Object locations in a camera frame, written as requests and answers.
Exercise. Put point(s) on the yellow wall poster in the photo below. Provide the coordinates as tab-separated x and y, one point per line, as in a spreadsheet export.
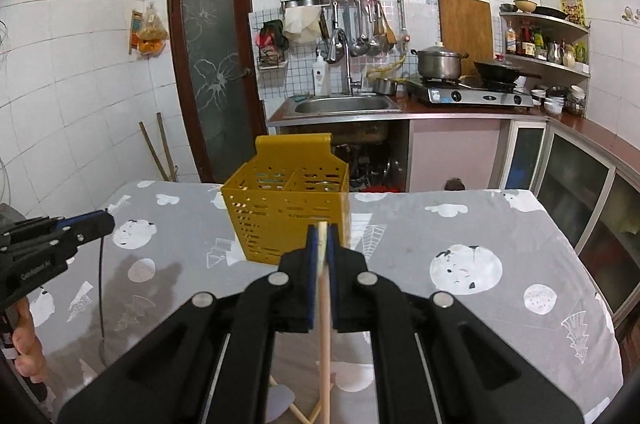
572	6

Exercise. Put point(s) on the small steel saucepan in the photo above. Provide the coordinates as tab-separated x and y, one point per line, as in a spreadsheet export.
384	87

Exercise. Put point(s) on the wooden chopstick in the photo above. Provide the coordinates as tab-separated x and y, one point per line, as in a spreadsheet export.
300	413
325	354

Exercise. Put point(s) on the white bowl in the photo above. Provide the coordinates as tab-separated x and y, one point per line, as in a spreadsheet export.
554	106

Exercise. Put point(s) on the row of hanging kitchen tools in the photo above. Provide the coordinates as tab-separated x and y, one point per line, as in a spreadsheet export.
360	34

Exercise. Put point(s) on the red and black hanging cloth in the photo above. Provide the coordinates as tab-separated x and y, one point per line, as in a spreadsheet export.
270	34

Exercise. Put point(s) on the brown framed glass door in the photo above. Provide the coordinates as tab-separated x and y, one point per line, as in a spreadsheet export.
210	54

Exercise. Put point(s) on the row of condiment bottles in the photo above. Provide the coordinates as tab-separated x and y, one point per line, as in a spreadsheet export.
525	41

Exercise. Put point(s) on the long wooden stick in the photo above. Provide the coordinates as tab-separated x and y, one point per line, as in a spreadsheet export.
167	149
152	149

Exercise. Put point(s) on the steel gas stove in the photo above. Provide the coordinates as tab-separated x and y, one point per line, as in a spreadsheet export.
470	96

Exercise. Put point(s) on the yellow perforated utensil holder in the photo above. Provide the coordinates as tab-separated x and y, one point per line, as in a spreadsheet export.
280	214

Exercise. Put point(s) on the stainless steel sink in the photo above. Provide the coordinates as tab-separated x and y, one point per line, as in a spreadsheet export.
345	105

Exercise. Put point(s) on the rectangular wooden cutting board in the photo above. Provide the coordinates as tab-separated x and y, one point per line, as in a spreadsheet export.
465	34

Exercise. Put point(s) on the person's left hand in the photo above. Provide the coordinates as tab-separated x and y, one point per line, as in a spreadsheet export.
31	346

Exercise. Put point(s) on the beige bowl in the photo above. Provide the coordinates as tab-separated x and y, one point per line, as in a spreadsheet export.
525	5

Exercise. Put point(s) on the grey printed tablecloth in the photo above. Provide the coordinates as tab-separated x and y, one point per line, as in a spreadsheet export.
450	224

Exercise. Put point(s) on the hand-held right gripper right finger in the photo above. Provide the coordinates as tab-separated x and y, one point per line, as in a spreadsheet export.
334	299

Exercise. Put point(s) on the black pan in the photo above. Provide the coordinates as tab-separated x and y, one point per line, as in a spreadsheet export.
552	12

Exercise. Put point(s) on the hanging plastic bag of fruit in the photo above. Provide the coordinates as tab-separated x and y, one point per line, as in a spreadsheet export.
150	34

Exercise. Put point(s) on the kitchen counter with cabinets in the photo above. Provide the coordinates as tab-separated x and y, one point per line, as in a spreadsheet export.
450	144

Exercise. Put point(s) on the white soap bottle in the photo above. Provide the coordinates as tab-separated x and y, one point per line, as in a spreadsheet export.
320	76

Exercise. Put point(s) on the steel faucet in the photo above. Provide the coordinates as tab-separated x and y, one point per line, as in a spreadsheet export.
347	64

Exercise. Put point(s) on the black wok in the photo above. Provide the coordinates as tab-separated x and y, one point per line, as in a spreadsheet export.
497	71

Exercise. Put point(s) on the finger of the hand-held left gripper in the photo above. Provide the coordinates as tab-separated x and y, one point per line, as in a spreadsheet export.
60	240
85	220

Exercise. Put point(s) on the white hanging cloth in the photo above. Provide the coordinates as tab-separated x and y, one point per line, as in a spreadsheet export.
300	24

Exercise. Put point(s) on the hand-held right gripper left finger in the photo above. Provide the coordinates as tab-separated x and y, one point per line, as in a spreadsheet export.
312	284

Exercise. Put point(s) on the steel corner shelf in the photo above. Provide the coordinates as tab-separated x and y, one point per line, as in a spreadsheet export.
550	64

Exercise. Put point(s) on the steel pot with lid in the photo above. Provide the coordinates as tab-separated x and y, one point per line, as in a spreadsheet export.
439	61

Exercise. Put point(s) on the glass jar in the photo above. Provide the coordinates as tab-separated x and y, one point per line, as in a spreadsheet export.
576	100

